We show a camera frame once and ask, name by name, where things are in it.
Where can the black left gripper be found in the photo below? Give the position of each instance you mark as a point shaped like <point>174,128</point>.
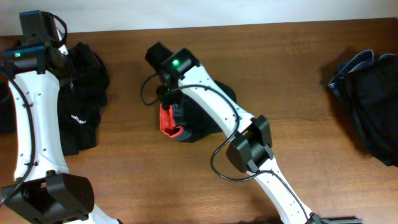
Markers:
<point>65,62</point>

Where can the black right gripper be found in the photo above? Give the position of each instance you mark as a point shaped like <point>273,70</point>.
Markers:
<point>170,101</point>

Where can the black leggings red waistband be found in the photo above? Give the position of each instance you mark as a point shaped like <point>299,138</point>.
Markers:
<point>188,124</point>

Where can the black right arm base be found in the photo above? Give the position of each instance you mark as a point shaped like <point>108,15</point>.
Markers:
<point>339,220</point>

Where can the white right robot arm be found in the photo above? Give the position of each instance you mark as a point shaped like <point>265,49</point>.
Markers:
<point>248,138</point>

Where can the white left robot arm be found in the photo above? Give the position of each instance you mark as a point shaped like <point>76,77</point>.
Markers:
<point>43,190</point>

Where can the black garment pile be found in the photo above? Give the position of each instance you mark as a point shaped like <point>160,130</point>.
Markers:
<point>81,97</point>

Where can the dark blue jeans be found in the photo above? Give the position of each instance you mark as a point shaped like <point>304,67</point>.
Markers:
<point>367,86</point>

